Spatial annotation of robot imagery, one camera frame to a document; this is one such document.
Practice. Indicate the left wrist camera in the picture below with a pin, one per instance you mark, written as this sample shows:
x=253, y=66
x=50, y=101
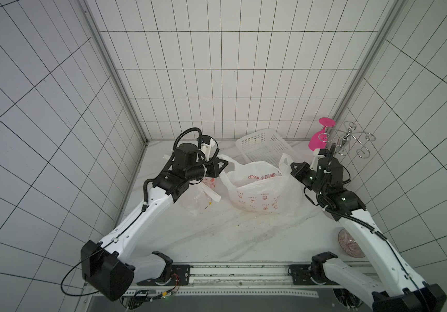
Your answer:
x=208, y=146

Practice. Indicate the white perforated plastic basket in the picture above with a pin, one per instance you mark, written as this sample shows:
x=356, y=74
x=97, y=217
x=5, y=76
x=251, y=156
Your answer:
x=265, y=145

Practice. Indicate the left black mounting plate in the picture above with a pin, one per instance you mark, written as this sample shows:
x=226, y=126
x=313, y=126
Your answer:
x=178, y=275

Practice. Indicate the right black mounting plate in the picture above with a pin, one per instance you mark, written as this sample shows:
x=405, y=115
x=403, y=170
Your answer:
x=301, y=275

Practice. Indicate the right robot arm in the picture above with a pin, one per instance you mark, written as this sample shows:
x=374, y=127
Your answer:
x=399, y=287

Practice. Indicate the black mounting plate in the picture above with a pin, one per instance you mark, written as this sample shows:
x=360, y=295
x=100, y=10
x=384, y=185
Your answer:
x=301, y=275
x=178, y=275

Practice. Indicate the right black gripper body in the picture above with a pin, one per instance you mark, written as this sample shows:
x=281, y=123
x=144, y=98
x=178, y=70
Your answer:
x=299, y=170

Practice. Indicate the pink plastic wine glass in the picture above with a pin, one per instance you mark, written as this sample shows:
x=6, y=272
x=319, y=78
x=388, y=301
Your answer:
x=320, y=139

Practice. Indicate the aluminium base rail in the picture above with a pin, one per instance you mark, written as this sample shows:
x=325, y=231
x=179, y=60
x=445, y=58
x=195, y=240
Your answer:
x=231, y=279

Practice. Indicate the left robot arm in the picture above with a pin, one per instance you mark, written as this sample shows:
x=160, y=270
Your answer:
x=107, y=265

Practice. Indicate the white bag with red print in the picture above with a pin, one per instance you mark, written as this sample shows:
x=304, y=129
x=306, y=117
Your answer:
x=260, y=187

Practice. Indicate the silver metal glass rack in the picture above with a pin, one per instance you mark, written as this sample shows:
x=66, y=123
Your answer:
x=348, y=138

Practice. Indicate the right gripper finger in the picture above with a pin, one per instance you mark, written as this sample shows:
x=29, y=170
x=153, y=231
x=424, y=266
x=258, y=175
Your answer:
x=298, y=174
x=297, y=165

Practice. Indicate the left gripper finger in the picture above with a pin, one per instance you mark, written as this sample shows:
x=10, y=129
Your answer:
x=220, y=164
x=213, y=173

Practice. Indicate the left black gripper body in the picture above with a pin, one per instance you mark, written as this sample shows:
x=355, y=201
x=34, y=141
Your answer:
x=211, y=167

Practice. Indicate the translucent white plastic bag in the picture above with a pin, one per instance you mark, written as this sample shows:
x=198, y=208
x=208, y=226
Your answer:
x=200, y=195

